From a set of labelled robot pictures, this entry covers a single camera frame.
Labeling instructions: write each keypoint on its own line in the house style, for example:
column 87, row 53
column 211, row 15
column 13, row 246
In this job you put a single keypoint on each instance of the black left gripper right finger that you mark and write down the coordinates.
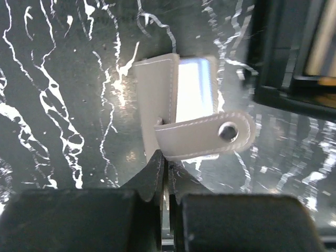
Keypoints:
column 205, row 221

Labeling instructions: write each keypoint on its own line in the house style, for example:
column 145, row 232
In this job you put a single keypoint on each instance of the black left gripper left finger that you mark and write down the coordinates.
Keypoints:
column 128, row 218

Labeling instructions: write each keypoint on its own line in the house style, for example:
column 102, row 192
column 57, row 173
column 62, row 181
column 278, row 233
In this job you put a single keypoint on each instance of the beige leather card holder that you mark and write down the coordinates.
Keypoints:
column 181, row 109

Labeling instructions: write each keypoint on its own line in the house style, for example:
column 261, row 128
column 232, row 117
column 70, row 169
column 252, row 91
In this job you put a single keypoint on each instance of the black plastic card box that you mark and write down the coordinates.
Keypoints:
column 282, row 35

